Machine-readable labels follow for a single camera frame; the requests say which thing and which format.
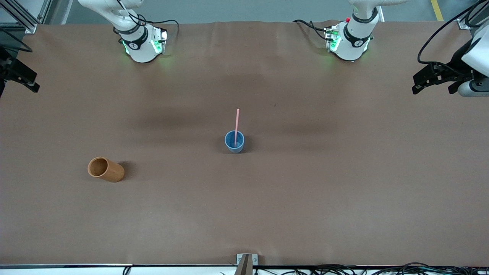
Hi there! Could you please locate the blue plastic cup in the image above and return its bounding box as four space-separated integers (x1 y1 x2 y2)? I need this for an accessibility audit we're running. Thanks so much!
224 130 245 154

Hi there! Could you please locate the brown wooden cup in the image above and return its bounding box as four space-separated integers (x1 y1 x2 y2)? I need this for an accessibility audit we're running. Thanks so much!
87 157 125 183

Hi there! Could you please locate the brown table cover sheet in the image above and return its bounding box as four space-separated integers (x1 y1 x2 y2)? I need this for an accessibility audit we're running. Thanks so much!
0 20 489 267

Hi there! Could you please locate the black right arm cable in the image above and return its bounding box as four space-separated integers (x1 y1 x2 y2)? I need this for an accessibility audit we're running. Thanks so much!
0 26 33 53

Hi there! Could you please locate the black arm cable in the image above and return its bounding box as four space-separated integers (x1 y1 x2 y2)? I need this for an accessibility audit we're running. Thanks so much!
0 26 33 53
417 0 489 65

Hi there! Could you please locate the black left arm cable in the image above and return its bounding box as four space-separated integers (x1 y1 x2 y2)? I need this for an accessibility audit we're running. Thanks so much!
417 0 489 65

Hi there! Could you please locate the aluminium frame profile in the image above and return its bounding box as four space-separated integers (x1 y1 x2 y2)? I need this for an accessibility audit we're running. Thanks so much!
0 0 74 35
457 0 489 30

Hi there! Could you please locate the black left base cable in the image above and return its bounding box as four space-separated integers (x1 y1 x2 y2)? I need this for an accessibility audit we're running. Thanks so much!
293 19 332 40

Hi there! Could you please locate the black base cable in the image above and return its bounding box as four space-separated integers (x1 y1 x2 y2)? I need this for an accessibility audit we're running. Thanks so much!
293 19 332 40
134 14 180 39

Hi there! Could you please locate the black right base cable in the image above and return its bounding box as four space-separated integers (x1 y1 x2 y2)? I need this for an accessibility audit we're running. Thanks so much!
134 14 180 39

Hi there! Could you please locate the metal table edge bracket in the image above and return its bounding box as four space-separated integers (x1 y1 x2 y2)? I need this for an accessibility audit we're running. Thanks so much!
236 254 259 275

